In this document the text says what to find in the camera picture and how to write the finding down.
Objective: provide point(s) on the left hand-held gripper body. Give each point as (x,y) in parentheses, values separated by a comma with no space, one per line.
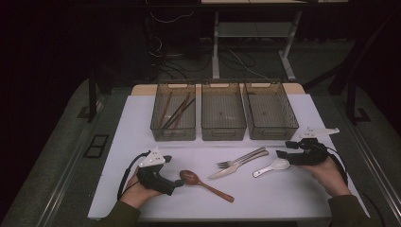
(154,181)

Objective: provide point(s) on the metal floor rail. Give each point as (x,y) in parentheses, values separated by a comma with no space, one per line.
(63,176)
(378,170)

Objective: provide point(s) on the white metal frame desk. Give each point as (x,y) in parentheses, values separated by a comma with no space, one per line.
(216,47)

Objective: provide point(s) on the black chopstick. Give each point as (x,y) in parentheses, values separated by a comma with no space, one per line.
(181,113)
(177,113)

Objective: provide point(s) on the metal table knife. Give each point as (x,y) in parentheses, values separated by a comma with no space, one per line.
(227,171)

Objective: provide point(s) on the white table mat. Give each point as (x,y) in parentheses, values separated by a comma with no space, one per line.
(252,208)

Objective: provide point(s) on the brown wooden spoon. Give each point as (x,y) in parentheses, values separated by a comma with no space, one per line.
(189,177)

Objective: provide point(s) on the grey transparent plastic bin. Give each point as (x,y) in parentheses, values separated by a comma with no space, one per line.
(183,135)
(271,110)
(214,101)

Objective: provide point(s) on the white ceramic spoon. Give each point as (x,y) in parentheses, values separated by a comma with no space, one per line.
(277,164)

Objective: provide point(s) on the metal fork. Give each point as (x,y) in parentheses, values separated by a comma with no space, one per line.
(225,164)

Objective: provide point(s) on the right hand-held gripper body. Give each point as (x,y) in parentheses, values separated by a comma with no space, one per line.
(312,154)

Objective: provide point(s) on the black metal stand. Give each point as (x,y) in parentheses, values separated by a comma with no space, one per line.
(351,101)
(92,94)

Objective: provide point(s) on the person's left hand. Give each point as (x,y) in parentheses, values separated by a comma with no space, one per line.
(135,194)

